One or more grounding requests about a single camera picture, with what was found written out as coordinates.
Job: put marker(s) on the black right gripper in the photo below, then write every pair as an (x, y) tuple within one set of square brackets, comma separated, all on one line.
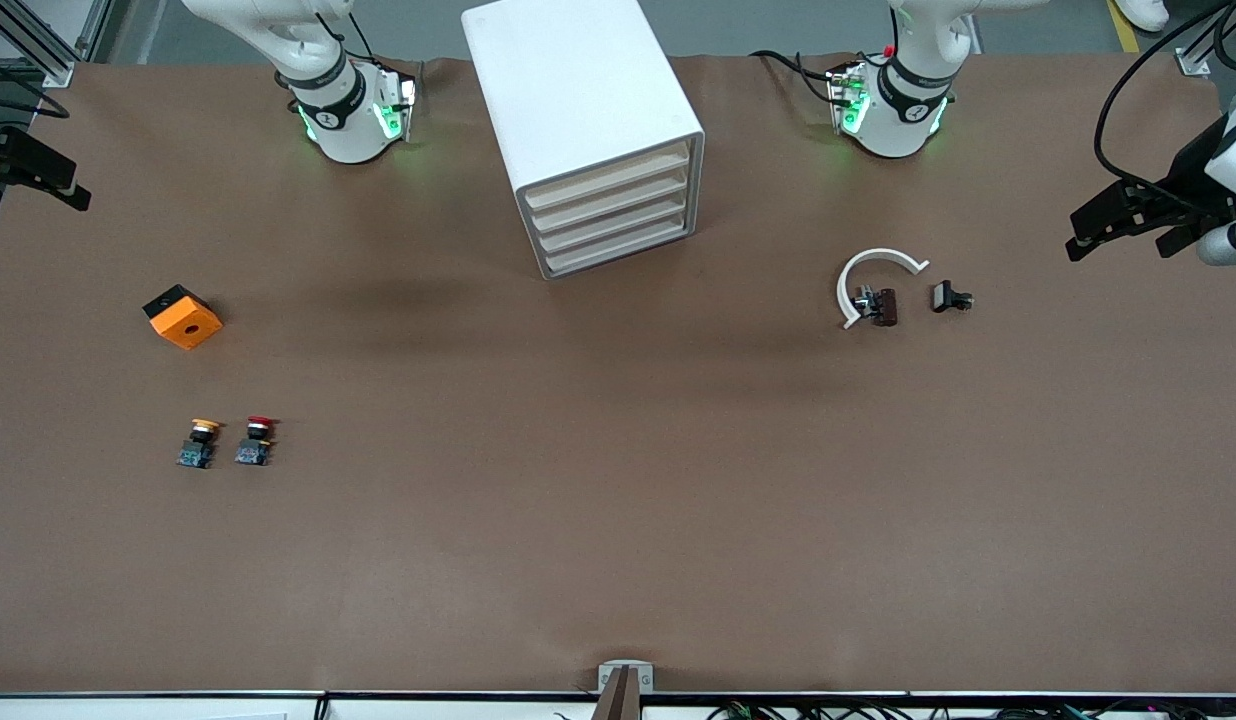
[(8, 152)]

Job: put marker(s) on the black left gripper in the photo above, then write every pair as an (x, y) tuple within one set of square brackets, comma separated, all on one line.
[(1190, 165)]

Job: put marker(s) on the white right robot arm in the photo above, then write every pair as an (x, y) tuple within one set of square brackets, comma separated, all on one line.
[(348, 130)]

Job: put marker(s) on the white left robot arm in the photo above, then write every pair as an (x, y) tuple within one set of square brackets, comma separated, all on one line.
[(893, 130)]

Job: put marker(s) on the orange and black button box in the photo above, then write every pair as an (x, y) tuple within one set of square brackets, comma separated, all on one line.
[(188, 325)]

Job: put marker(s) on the yellow push button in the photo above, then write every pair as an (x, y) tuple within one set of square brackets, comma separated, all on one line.
[(196, 452)]

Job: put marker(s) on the red push button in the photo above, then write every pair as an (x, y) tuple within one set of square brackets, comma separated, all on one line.
[(251, 450)]

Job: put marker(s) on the black small component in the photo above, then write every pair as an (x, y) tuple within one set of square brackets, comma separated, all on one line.
[(944, 296)]

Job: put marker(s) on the white shoe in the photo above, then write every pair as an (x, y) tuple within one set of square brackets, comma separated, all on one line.
[(1143, 12)]

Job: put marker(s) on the dark brown small component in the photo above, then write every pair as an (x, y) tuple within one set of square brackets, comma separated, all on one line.
[(886, 307)]

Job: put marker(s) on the grey base connector plate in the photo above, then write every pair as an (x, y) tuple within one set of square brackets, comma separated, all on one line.
[(846, 100), (403, 105)]

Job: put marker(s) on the brown table mat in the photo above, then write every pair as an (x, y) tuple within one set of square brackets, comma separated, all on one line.
[(578, 500)]

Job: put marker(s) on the aluminium frame post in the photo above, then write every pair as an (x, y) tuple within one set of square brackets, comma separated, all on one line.
[(1193, 62), (56, 72)]

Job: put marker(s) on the grey camera bracket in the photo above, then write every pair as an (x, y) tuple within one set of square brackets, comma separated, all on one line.
[(606, 678)]

